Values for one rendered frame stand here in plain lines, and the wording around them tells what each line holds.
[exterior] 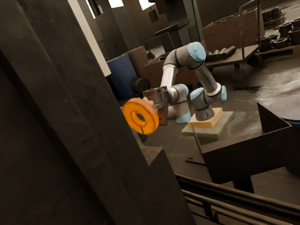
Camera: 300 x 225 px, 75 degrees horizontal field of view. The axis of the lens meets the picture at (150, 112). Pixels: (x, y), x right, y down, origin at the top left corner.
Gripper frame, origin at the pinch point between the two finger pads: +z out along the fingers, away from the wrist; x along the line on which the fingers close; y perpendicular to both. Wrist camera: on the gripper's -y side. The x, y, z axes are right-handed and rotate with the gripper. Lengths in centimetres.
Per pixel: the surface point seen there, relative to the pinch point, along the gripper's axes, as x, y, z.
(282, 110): 37, -22, -77
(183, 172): -34, -69, -68
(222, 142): 23.1, -19.5, -20.0
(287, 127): 46.5, -9.5, -11.0
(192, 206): 25.2, -25.7, 12.2
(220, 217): 33.2, -26.4, 11.9
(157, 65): -150, 28, -214
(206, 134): -11, -38, -74
